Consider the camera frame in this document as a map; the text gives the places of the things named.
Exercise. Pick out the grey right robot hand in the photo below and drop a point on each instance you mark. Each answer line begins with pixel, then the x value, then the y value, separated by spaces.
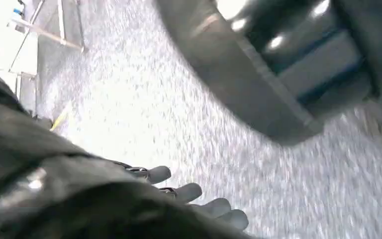
pixel 95 204

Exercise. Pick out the yellow floor tape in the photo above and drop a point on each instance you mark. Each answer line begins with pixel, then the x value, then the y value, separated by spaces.
pixel 59 120

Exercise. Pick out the white metal frame table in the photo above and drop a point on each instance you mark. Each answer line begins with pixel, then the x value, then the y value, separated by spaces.
pixel 46 34

